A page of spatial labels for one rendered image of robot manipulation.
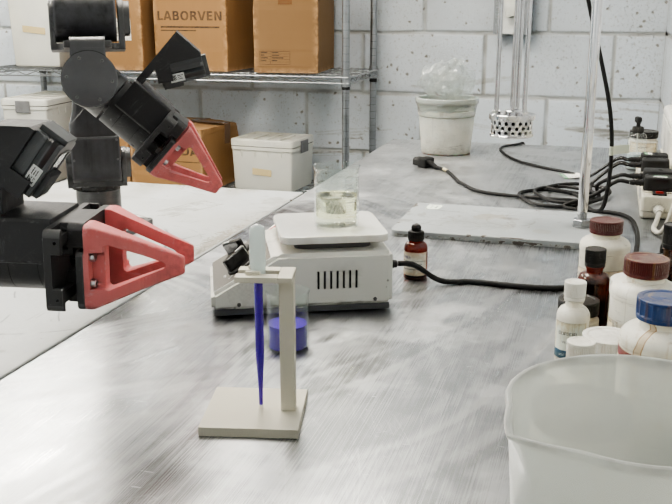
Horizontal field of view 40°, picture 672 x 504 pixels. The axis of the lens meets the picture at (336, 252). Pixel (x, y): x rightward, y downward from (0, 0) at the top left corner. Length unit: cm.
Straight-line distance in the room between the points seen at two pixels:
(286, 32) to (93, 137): 198
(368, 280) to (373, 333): 8
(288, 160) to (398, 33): 63
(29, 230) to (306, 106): 292
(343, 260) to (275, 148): 233
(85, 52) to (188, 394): 37
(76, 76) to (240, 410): 40
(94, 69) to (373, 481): 52
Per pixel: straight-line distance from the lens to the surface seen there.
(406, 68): 349
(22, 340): 100
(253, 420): 76
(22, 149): 75
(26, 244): 75
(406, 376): 86
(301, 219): 108
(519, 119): 137
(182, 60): 106
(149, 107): 105
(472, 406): 81
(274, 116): 366
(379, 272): 102
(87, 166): 132
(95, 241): 72
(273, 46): 325
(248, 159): 338
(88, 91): 99
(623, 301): 87
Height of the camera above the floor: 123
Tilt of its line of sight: 15 degrees down
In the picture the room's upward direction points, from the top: straight up
